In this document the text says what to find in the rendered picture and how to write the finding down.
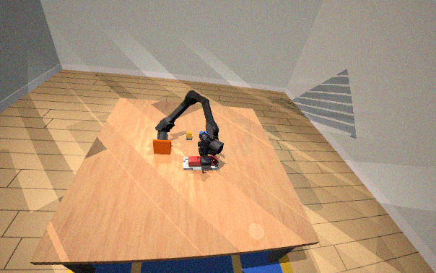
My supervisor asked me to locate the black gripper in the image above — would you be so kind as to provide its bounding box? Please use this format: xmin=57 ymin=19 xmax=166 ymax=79
xmin=198 ymin=141 xmax=212 ymax=166

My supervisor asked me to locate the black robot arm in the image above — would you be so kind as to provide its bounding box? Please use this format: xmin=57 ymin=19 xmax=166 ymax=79
xmin=155 ymin=90 xmax=224 ymax=156

